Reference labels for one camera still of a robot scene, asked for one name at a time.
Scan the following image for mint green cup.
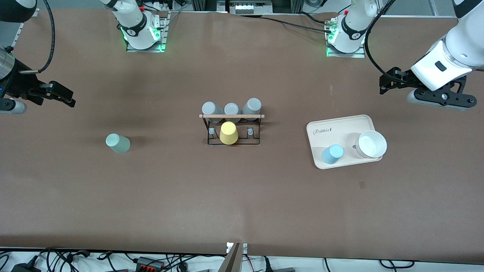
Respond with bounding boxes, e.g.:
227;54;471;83
105;133;131;154

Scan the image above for light blue cup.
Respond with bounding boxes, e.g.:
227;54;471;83
321;144;344;165

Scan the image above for white bowl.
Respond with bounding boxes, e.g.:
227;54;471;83
355;130;388;159

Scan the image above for cream plastic tray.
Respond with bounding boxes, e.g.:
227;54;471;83
306;114;383;170

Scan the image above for grey cup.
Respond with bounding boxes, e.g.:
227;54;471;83
224;103;242;122
202;101;224;124
241;98;262;121

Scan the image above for white power strip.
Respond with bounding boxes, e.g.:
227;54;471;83
229;0;273;15

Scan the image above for yellow cup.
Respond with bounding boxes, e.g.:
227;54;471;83
219;121;239;145

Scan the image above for grey terminal box orange connectors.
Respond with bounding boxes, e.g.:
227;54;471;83
135;257;165;271

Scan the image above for black left camera mount bracket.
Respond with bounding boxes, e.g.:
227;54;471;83
414;76;478;109

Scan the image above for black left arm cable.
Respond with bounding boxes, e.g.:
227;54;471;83
365;0;397;82

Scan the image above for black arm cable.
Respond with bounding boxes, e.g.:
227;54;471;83
19;0;56;74
365;0;397;82

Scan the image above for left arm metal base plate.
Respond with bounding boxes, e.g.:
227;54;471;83
326;17;366;58

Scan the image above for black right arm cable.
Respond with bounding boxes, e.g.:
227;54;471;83
19;0;56;74

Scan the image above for aluminium frame rail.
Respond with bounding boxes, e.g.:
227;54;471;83
13;8;40;48

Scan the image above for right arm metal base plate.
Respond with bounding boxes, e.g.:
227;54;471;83
126;11;168;53

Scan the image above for black cable on table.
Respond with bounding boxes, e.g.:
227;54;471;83
242;14;334;34

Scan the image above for black wire cup rack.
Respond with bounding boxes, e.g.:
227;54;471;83
199;113;265;146

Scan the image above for black cable loop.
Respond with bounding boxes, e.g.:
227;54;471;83
379;260;415;269

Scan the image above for wooden camera post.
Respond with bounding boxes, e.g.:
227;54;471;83
219;243;242;272

